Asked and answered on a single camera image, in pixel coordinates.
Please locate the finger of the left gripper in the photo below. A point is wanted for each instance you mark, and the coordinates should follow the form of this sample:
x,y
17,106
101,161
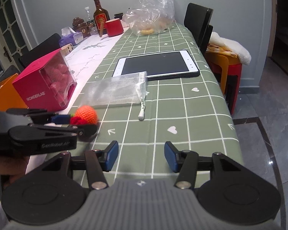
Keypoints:
x,y
32,140
41,116

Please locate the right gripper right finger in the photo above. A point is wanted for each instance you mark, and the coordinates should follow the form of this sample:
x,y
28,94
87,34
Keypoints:
x,y
186,164

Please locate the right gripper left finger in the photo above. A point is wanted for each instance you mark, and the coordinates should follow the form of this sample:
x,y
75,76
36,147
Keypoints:
x,y
95,163

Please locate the crocheted strawberry toy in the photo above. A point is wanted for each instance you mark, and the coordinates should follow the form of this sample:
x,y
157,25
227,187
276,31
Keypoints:
x,y
84,115

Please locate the person left hand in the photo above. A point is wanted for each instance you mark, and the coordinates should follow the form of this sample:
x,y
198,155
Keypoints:
x,y
13,167

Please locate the red Wonderlab box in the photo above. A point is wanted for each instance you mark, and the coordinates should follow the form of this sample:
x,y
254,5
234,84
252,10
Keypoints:
x,y
47,83

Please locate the orange storage box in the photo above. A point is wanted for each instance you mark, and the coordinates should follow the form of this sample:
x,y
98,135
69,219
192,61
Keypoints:
x,y
9,97

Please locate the green checked tablecloth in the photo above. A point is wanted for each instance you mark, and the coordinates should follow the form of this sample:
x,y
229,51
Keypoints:
x,y
189,112

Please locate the black chair near left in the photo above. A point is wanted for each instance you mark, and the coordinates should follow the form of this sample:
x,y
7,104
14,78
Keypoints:
x,y
10,71

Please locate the black chair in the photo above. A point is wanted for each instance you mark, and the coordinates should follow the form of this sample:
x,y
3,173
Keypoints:
x,y
47,46
197,21
10,71

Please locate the black chair far left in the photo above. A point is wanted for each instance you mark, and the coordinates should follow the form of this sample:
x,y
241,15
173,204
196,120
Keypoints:
x,y
47,46

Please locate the white table runner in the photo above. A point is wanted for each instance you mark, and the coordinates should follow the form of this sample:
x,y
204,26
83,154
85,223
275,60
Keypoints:
x,y
93,60

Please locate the glass panel door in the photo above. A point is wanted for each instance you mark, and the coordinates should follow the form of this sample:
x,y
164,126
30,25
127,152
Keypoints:
x,y
12,43

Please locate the purple tissue box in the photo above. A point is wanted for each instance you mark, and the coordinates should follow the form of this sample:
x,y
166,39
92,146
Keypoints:
x,y
69,36

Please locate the brown bear figurine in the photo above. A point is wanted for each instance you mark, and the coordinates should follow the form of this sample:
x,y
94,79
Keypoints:
x,y
79,25

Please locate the white tablet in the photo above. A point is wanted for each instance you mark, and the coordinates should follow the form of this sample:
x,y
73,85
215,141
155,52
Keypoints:
x,y
159,66

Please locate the orange red stool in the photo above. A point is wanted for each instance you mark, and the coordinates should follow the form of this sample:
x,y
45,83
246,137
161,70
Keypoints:
x,y
227,70

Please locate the clear water bottle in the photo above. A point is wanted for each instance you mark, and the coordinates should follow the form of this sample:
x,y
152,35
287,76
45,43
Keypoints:
x,y
90,22

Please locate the red mug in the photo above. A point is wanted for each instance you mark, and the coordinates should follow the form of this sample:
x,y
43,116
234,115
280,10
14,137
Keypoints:
x,y
114,27

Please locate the brown liquor bottle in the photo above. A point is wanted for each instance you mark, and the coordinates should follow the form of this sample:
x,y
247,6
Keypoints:
x,y
101,15

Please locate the white fluffy cushion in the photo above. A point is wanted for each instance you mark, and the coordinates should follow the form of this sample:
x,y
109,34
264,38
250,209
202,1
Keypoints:
x,y
228,47

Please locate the small dark jar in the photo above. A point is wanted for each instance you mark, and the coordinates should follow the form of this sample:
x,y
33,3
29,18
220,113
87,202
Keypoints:
x,y
118,16

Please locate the black chair right side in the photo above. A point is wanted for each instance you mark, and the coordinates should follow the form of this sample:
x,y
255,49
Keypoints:
x,y
197,21

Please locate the clear plastic bag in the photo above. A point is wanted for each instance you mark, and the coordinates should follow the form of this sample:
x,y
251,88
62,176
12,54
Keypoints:
x,y
150,17

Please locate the mesh drawstring pouch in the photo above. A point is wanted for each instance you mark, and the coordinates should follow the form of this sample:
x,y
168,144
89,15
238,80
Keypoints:
x,y
119,90

